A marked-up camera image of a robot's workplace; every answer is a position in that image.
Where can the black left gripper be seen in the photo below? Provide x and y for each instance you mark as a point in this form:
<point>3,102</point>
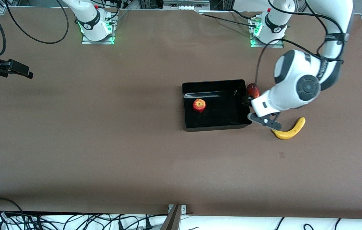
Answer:
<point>246,100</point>

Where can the black plastic box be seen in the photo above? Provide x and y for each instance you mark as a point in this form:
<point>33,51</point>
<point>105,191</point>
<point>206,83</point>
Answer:
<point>219,118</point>

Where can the red yellow apple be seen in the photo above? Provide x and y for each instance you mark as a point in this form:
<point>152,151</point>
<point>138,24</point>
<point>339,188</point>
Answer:
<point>199,105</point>

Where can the yellow banana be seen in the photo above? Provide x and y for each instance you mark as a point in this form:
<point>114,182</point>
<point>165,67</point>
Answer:
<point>284,135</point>

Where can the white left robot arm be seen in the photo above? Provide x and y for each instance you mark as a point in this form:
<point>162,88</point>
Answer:
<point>289,80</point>

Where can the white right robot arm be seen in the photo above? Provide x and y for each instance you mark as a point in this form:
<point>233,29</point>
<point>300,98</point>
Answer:
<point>89,19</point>

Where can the red yellow mango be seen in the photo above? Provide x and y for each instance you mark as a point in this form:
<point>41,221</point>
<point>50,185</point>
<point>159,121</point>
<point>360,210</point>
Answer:
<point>252,89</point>

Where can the silver device with ports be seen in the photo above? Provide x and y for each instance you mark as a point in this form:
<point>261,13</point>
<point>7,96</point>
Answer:
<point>185,3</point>

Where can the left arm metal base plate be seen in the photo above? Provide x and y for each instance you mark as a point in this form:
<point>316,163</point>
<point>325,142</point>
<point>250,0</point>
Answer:
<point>280,46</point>

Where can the metal table edge bracket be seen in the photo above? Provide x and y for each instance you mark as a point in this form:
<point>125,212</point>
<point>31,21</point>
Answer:
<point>173,220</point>

